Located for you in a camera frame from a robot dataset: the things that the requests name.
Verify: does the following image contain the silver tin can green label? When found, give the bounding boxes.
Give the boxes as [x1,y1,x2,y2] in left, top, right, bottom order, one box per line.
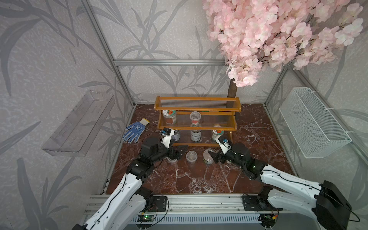
[203,149,214,164]

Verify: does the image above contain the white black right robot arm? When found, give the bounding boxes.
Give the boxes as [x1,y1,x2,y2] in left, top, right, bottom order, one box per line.
[209,140,353,230]

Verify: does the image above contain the jar red green label bottom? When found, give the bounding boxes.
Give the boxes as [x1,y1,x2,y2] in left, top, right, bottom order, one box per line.
[212,125,225,142]

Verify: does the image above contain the clear acrylic wall shelf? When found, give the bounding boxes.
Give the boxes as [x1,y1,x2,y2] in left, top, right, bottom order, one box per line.
[42,90,116,157]

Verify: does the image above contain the clear seed jar middle shelf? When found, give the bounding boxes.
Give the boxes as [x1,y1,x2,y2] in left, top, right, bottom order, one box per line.
[189,111,201,126]

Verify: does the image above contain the white wire mesh basket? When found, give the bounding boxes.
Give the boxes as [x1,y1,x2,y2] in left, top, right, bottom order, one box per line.
[279,87,352,159]

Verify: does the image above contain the brown tree trunk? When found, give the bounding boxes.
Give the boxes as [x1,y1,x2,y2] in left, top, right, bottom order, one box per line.
[227,79,238,98]

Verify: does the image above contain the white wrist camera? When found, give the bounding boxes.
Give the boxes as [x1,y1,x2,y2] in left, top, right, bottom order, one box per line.
[216,136,231,155]
[161,127,175,149]

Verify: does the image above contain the orange wooden three-tier shelf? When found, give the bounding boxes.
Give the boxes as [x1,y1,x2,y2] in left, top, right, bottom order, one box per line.
[154,96,242,147]

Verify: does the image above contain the aluminium horizontal back bar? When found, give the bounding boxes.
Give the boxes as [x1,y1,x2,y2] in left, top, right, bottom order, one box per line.
[114,59,226,67]

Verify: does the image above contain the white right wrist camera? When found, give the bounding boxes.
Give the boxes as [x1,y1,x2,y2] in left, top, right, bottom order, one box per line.
[216,136,231,155]

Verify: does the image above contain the green circuit board left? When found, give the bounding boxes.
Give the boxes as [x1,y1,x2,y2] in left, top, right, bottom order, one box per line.
[137,214,156,223]

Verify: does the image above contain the tall can green white label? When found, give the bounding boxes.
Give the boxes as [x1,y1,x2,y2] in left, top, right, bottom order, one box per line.
[190,124,202,142]

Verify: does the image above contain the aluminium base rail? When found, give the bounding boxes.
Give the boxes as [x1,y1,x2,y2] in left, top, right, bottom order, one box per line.
[83,193,288,215]

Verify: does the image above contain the blue white work glove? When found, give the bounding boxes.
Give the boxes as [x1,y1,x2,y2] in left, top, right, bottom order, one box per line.
[123,118,150,143]

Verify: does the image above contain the clear seed jar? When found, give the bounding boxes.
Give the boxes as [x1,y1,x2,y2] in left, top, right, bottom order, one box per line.
[186,150,198,164]
[167,157,178,165]

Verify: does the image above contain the pink blossom tree crown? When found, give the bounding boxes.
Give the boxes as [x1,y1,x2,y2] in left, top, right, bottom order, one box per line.
[203,0,364,87]

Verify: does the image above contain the aluminium frame post left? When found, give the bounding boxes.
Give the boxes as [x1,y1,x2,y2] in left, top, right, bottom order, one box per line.
[81,0,135,107]

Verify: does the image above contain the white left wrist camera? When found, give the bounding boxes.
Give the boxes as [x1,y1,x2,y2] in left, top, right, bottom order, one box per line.
[161,127,175,149]

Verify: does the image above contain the aluminium frame post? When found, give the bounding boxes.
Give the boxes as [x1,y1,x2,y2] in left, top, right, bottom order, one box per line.
[81,0,135,107]
[264,65,289,106]

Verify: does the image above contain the jar with red green lid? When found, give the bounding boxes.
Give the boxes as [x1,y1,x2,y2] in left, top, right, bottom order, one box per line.
[163,110,177,125]

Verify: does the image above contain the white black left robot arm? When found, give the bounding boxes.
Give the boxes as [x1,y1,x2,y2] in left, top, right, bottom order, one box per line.
[73,137,188,230]

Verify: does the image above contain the circuit board right with wires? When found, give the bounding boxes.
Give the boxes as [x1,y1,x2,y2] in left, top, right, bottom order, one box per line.
[258,213,278,230]

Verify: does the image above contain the tin can purple label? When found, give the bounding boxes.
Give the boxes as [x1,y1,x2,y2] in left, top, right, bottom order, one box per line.
[172,129,180,142]

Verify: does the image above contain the aluminium frame post right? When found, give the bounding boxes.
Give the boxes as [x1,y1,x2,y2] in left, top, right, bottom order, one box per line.
[264,65,289,106]

